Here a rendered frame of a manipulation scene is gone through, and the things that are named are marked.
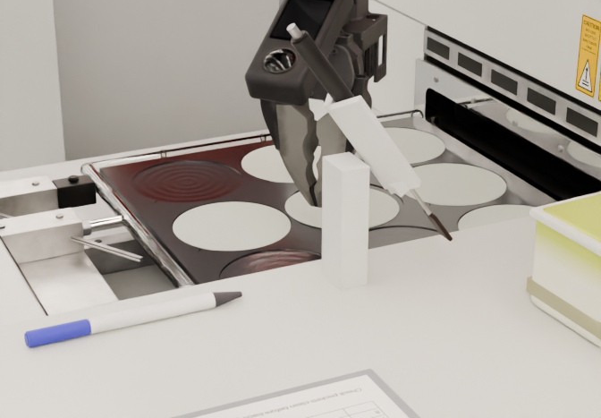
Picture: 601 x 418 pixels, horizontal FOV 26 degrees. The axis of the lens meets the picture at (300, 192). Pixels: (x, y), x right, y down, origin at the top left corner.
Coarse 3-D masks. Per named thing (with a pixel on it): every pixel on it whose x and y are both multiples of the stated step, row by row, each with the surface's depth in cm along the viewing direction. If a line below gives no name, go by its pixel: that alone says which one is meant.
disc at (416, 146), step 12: (396, 132) 131; (408, 132) 131; (420, 132) 131; (396, 144) 128; (408, 144) 128; (420, 144) 128; (432, 144) 128; (408, 156) 125; (420, 156) 125; (432, 156) 125
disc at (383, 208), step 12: (372, 192) 117; (288, 204) 114; (300, 204) 114; (372, 204) 114; (384, 204) 114; (396, 204) 114; (300, 216) 112; (312, 216) 112; (372, 216) 112; (384, 216) 112
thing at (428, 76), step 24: (432, 72) 138; (456, 72) 136; (432, 96) 140; (456, 96) 134; (480, 96) 130; (504, 96) 128; (504, 120) 126; (528, 120) 123; (552, 144) 120; (576, 144) 116; (504, 168) 129; (576, 168) 117; (600, 168) 114; (552, 192) 124
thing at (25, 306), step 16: (0, 240) 94; (0, 256) 91; (0, 272) 89; (16, 272) 89; (0, 288) 86; (16, 288) 86; (0, 304) 84; (16, 304) 84; (32, 304) 84; (0, 320) 82; (16, 320) 82
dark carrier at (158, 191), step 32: (416, 128) 132; (160, 160) 124; (192, 160) 124; (224, 160) 124; (448, 160) 124; (480, 160) 124; (128, 192) 117; (160, 192) 117; (192, 192) 117; (224, 192) 117; (256, 192) 117; (288, 192) 117; (384, 192) 117; (512, 192) 117; (160, 224) 110; (384, 224) 110; (416, 224) 110; (448, 224) 110; (192, 256) 105; (224, 256) 105; (256, 256) 105; (288, 256) 105; (320, 256) 105
